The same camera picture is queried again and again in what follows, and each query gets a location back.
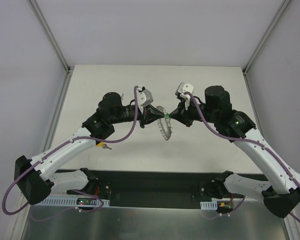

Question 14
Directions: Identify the metal disc with keyrings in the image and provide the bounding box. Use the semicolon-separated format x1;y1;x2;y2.
156;105;173;141

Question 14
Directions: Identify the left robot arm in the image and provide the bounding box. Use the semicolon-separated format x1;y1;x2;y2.
14;89;165;205

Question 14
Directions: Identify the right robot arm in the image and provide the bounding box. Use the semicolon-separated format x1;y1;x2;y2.
169;82;300;219

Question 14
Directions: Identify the yellow tag key lower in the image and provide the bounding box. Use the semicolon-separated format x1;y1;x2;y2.
96;142;112;150

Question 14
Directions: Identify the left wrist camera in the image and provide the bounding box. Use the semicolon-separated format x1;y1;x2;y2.
136;86;154;113

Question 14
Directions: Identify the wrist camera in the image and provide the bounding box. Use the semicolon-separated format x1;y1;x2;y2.
175;82;194;110
136;86;154;113

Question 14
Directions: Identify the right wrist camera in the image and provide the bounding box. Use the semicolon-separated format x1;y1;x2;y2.
175;82;194;110

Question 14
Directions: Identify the right aluminium frame rail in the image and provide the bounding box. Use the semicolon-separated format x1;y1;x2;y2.
242;0;292;181

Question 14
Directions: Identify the aluminium frame rail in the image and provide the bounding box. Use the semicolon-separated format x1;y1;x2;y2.
242;0;292;181
28;0;73;153

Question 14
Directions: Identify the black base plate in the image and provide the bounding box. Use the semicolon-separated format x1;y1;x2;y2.
52;168;281;208

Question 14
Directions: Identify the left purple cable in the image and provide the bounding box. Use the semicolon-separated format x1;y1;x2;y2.
2;85;141;216

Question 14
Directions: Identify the purple cable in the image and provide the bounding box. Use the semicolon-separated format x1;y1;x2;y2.
184;91;300;231
2;85;141;216

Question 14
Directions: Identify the right white cable duct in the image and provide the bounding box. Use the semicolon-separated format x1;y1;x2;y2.
200;200;218;211

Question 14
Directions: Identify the left aluminium frame rail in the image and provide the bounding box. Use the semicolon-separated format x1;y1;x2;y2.
28;0;73;153

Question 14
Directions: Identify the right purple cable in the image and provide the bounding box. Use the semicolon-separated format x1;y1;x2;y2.
184;91;300;231

